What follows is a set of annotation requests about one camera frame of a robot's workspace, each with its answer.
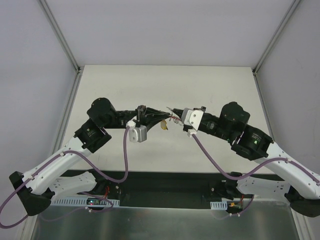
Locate left white cable duct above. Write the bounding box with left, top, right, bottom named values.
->
left=51, top=196, right=120, bottom=208

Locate white cable duct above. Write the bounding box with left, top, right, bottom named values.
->
left=210, top=200, right=228, bottom=211
left=51, top=196, right=120, bottom=208

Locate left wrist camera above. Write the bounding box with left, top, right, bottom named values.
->
left=126, top=120, right=148, bottom=143

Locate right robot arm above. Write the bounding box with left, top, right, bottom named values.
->
left=171, top=101, right=320, bottom=218

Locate yellow key tag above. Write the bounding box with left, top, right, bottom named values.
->
left=160, top=120, right=168, bottom=131

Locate red handled key organizer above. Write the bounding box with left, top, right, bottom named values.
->
left=169, top=112, right=184, bottom=126

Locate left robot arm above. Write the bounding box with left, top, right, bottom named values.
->
left=9, top=97, right=170, bottom=216

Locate right aluminium frame post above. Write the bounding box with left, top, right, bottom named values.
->
left=252, top=0, right=303, bottom=76

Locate left aluminium frame post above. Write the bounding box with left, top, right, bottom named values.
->
left=37, top=0, right=81, bottom=73

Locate right white cable duct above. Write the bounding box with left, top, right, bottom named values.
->
left=210, top=200, right=228, bottom=211

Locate aluminium frame post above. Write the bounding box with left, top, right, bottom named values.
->
left=252, top=0, right=303, bottom=76
left=37, top=0, right=81, bottom=73

